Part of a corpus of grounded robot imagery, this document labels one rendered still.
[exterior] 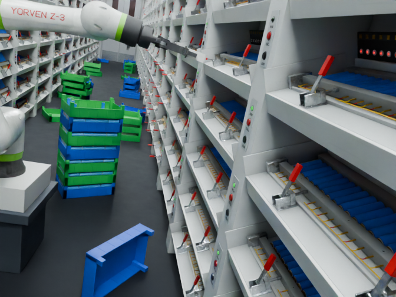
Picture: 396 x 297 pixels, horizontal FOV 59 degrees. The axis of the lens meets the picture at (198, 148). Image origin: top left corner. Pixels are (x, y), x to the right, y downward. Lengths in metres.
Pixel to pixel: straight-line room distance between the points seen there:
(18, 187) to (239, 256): 0.86
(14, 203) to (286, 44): 1.07
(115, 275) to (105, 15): 1.01
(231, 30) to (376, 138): 1.06
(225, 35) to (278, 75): 0.71
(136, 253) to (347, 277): 1.19
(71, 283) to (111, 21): 0.99
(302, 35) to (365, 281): 0.49
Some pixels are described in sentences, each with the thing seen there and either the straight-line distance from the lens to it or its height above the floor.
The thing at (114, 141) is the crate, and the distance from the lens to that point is 2.08.
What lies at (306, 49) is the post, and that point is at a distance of 0.81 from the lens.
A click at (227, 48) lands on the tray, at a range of 1.47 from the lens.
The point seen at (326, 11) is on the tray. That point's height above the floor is 1.06.
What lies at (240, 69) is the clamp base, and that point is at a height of 0.92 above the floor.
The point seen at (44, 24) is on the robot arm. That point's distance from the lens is 1.37.
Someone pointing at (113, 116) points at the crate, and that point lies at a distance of 2.03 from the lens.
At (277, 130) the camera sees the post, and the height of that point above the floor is 0.82.
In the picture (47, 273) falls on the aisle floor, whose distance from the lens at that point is 1.59.
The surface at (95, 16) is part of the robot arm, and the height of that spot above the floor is 0.99.
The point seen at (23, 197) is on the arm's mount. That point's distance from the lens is 1.40.
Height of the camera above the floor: 0.98
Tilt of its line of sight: 17 degrees down
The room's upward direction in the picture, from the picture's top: 11 degrees clockwise
